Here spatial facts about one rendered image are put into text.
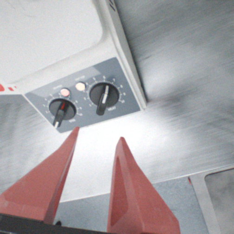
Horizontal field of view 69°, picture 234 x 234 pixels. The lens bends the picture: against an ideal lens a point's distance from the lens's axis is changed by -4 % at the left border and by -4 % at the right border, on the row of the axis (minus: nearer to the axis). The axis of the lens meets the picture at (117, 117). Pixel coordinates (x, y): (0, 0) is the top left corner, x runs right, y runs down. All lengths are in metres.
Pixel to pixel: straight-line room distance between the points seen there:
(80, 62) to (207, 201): 0.74
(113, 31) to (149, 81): 0.09
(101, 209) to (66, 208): 0.30
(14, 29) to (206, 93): 0.22
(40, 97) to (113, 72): 0.09
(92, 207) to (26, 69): 1.33
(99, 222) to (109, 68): 1.41
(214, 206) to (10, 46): 0.81
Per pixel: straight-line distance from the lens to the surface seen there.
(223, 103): 0.25
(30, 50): 0.19
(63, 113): 0.20
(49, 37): 0.18
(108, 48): 0.17
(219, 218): 0.88
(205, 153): 0.27
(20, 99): 0.32
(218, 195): 0.81
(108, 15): 0.18
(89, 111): 0.21
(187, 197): 1.26
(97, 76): 0.18
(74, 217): 1.61
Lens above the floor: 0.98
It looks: 69 degrees down
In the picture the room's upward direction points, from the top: 137 degrees counter-clockwise
